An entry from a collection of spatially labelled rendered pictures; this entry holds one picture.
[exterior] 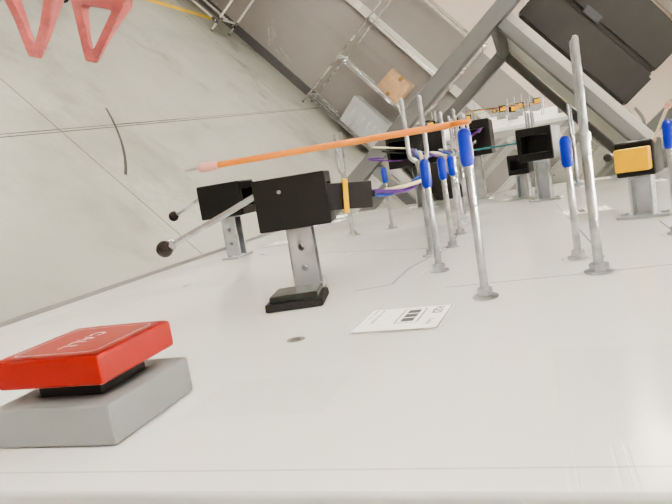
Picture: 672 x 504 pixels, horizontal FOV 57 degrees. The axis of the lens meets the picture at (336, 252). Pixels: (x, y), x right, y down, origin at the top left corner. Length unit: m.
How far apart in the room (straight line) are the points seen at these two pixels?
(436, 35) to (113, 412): 7.73
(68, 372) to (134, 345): 0.03
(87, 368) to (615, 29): 1.35
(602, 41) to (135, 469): 1.35
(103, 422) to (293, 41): 7.98
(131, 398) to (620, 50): 1.34
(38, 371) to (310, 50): 7.90
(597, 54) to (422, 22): 6.51
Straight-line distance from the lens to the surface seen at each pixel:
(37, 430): 0.27
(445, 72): 1.39
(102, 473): 0.23
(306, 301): 0.42
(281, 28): 8.23
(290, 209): 0.47
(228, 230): 0.84
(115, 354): 0.25
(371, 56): 7.96
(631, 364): 0.25
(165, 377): 0.27
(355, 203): 0.48
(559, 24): 1.47
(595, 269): 0.41
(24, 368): 0.27
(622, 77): 1.47
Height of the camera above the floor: 1.28
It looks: 18 degrees down
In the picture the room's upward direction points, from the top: 41 degrees clockwise
